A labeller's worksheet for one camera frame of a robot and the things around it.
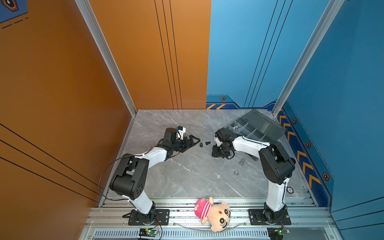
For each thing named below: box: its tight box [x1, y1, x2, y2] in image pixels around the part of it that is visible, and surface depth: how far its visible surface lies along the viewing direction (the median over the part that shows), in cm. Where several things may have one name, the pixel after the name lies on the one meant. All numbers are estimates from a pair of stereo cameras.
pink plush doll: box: [193, 196, 232, 232], surface depth 71 cm
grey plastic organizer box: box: [228, 109, 288, 144], surface depth 112 cm
